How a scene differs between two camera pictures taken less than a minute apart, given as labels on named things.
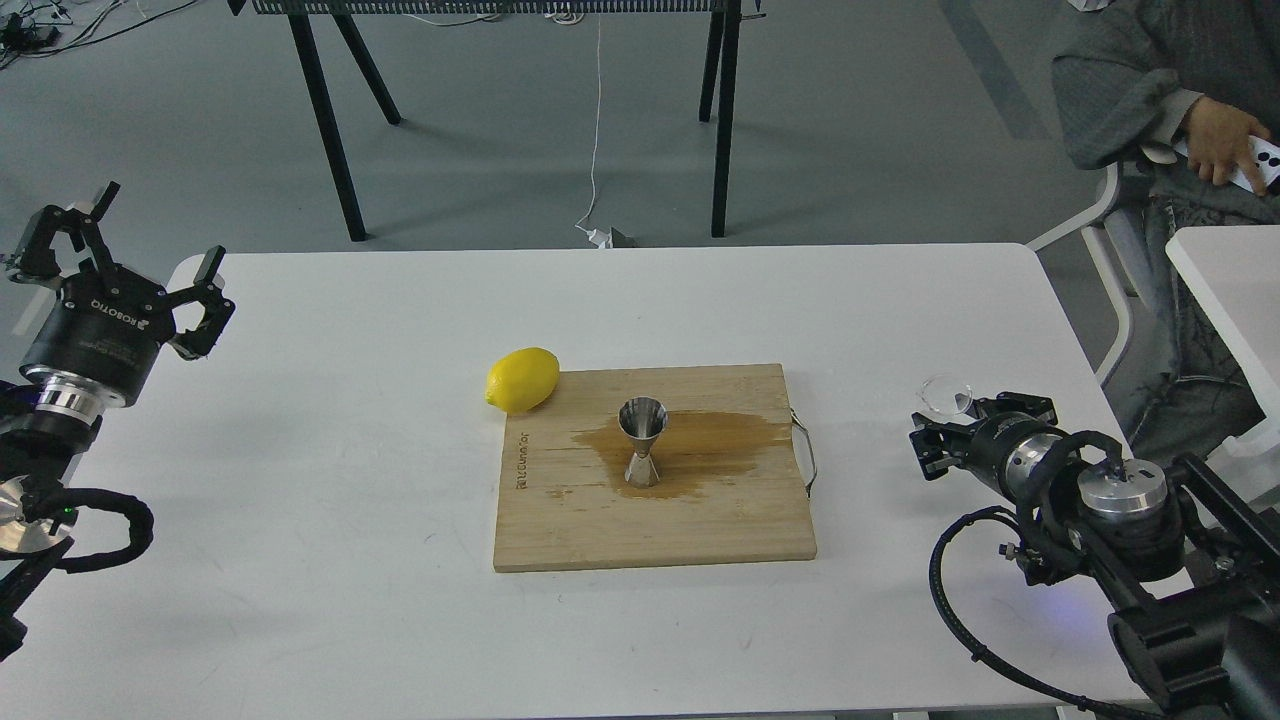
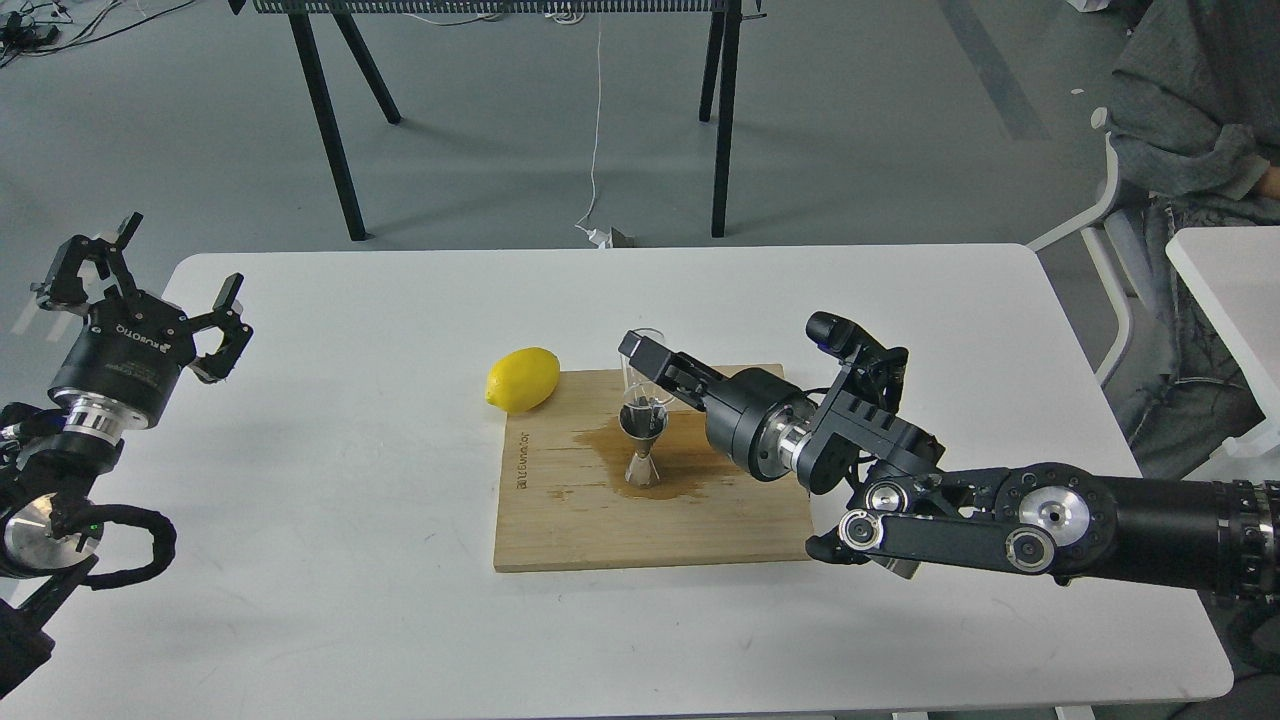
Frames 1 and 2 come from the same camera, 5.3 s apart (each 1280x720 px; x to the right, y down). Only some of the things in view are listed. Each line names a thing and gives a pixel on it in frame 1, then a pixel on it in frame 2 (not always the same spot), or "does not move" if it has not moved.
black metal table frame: [722, 46] does not move
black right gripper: [1002, 447] -> [753, 415]
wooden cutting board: [736, 474] does not move
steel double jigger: [643, 418] does not move
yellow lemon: [523, 379] does not move
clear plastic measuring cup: [937, 402] -> [639, 386]
